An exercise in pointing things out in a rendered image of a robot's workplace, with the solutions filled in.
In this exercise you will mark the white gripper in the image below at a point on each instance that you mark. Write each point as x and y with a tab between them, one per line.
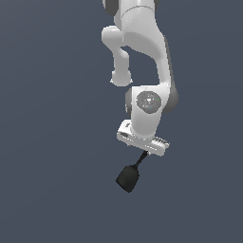
140	140

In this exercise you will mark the black rounded block object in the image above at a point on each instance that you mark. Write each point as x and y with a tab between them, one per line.
127	178

